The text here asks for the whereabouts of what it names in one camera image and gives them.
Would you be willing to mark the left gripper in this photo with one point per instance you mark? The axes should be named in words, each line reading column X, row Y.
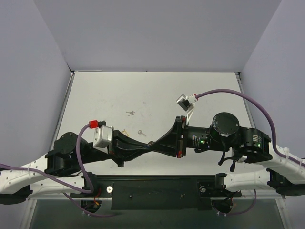
column 116, row 146

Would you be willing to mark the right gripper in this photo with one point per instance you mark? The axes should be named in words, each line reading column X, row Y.
column 181, row 137

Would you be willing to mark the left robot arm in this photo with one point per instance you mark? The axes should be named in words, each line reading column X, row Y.
column 61, row 170

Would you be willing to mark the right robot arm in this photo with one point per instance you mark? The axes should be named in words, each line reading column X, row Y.
column 255, row 164

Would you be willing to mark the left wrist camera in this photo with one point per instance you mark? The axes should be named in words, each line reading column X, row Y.
column 102, row 138

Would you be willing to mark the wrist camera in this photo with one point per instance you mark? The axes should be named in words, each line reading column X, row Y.
column 102, row 138
column 187, row 103

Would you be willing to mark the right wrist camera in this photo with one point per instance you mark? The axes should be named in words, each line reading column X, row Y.
column 187, row 103

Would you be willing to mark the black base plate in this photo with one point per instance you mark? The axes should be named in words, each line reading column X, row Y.
column 161, row 192

